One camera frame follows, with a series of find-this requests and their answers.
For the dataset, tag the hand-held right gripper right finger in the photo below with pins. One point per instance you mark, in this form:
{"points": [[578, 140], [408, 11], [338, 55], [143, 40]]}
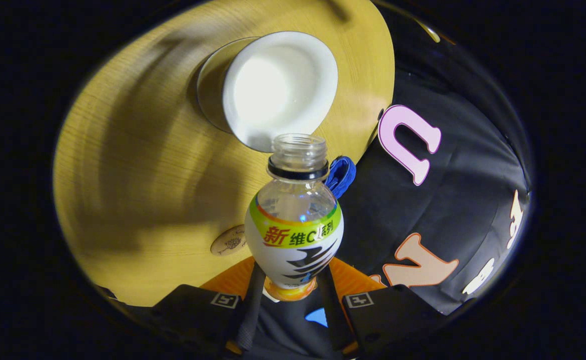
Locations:
{"points": [[333, 315]]}

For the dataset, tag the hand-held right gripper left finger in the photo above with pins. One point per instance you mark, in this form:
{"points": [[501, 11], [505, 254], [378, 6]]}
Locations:
{"points": [[252, 310]]}

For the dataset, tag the round wooden coaster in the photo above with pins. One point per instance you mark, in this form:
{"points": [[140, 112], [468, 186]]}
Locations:
{"points": [[228, 241]]}

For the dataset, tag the clear labelled water bottle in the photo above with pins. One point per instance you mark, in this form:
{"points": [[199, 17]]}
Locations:
{"points": [[292, 220]]}

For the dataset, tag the blue folded towel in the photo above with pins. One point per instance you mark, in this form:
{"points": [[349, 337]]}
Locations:
{"points": [[341, 175]]}

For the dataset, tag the black backdrop cloth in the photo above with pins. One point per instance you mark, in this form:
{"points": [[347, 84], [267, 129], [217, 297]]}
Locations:
{"points": [[448, 200]]}

